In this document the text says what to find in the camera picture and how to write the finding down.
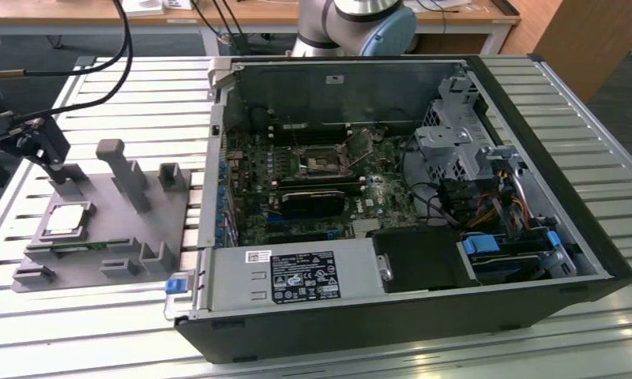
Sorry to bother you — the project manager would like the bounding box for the grey parts rack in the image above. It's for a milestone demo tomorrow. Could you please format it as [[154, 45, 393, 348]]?
[[9, 137, 194, 294]]

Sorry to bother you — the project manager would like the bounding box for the green RAM stick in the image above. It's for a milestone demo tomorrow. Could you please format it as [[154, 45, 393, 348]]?
[[50, 242, 111, 252]]

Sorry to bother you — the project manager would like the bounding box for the metal drive cage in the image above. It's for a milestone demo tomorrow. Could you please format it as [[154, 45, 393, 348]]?
[[410, 76, 524, 186]]

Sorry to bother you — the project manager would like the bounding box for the thin black cable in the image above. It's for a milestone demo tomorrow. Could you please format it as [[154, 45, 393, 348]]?
[[193, 0, 246, 44]]

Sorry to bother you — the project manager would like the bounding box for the silver power supply unit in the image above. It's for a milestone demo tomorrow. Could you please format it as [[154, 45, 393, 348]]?
[[202, 238, 386, 313]]

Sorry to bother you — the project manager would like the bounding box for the metal disk bay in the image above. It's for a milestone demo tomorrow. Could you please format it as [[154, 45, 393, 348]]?
[[454, 227, 581, 287]]

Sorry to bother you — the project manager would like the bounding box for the blue disk carrier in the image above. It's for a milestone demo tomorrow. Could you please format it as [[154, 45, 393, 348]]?
[[460, 232, 502, 257]]

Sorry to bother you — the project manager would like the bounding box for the black plastic shroud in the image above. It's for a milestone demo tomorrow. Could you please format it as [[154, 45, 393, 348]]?
[[369, 227, 481, 295]]

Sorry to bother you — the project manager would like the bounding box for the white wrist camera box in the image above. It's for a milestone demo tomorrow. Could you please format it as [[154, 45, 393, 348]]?
[[0, 113, 26, 167]]

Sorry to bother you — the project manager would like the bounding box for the blue case latch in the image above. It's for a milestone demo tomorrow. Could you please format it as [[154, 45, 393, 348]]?
[[164, 277, 189, 296]]

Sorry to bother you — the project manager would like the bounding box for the metal socket cover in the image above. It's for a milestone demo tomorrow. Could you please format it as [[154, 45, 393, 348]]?
[[336, 126, 389, 167]]

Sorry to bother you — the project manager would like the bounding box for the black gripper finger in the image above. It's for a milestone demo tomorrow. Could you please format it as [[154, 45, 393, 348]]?
[[19, 115, 73, 187]]

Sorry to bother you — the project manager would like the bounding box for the yellow red wire bundle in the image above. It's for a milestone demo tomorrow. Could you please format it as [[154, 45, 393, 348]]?
[[465, 167, 537, 232]]

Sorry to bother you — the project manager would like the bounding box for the CPU socket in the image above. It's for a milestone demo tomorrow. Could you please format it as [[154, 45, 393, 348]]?
[[289, 144, 358, 178]]

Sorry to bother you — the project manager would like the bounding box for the black PC case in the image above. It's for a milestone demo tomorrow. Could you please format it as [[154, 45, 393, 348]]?
[[172, 54, 632, 365]]

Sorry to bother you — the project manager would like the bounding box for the silver CPU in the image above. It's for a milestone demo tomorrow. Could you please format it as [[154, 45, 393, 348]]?
[[39, 204, 93, 238]]

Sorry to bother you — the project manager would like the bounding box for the wooden cabinet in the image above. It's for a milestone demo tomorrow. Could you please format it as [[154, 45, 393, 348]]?
[[497, 0, 632, 104]]

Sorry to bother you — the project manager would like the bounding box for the wooden desk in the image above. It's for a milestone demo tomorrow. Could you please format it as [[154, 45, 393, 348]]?
[[0, 0, 522, 56]]

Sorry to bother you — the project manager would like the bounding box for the silver heat sink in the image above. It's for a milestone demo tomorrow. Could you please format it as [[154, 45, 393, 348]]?
[[350, 220, 384, 235]]

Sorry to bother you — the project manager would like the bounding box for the green motherboard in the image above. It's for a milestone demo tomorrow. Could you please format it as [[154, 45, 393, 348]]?
[[218, 125, 425, 249]]

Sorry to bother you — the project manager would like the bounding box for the black graphics card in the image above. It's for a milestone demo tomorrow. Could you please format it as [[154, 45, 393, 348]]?
[[274, 188, 348, 220]]

